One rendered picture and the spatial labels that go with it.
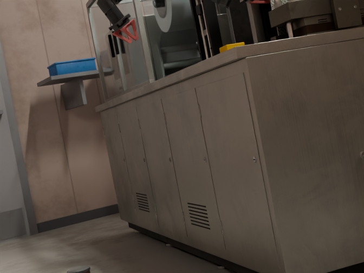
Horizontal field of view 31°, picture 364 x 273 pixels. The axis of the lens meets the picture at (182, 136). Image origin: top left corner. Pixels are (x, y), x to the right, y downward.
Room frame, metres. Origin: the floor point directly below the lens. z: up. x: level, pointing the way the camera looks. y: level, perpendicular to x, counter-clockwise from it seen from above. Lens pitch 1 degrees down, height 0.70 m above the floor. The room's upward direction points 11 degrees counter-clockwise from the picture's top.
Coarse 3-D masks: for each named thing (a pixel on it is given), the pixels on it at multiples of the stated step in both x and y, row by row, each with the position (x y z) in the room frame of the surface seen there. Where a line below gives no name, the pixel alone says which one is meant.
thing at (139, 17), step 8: (136, 0) 3.38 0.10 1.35; (88, 8) 4.48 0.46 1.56; (136, 8) 3.38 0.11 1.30; (88, 16) 4.49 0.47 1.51; (136, 16) 3.39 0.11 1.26; (112, 24) 3.93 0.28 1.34; (144, 24) 3.39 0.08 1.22; (112, 32) 3.88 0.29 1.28; (144, 32) 3.38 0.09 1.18; (144, 40) 3.38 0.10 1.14; (96, 48) 4.48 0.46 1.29; (112, 48) 3.99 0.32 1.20; (144, 48) 3.38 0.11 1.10; (96, 56) 4.48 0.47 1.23; (112, 56) 3.99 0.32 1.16; (144, 56) 3.39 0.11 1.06; (120, 64) 3.93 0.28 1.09; (120, 72) 3.93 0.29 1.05; (152, 72) 3.39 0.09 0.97; (152, 80) 3.38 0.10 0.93; (104, 88) 4.48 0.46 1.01; (136, 88) 3.64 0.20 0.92; (104, 96) 4.48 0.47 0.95; (112, 96) 4.25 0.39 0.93
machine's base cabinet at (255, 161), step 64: (256, 64) 2.16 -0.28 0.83; (320, 64) 2.23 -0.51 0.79; (128, 128) 3.83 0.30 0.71; (192, 128) 2.76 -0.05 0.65; (256, 128) 2.17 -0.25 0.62; (320, 128) 2.22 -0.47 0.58; (128, 192) 4.14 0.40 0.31; (192, 192) 2.92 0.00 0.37; (256, 192) 2.25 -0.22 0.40; (320, 192) 2.21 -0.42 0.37; (256, 256) 2.35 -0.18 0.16; (320, 256) 2.19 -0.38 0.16
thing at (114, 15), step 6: (114, 6) 2.55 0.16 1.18; (108, 12) 2.54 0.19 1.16; (114, 12) 2.55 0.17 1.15; (120, 12) 2.56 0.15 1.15; (108, 18) 2.56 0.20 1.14; (114, 18) 2.55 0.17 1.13; (120, 18) 2.55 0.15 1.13; (126, 18) 2.57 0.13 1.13; (114, 24) 2.55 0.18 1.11; (120, 24) 2.53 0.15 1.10
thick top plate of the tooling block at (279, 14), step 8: (304, 0) 2.30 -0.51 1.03; (312, 0) 2.31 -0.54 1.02; (320, 0) 2.32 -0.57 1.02; (328, 0) 2.33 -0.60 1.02; (360, 0) 2.37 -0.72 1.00; (280, 8) 2.34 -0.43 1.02; (288, 8) 2.28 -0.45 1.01; (296, 8) 2.29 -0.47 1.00; (304, 8) 2.29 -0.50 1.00; (312, 8) 2.30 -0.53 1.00; (320, 8) 2.31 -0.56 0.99; (328, 8) 2.32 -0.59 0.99; (360, 8) 2.36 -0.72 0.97; (272, 16) 2.40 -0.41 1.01; (280, 16) 2.35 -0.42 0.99; (288, 16) 2.29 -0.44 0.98; (296, 16) 2.28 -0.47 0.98; (304, 16) 2.29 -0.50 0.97; (272, 24) 2.41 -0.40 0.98; (280, 24) 2.38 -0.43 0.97
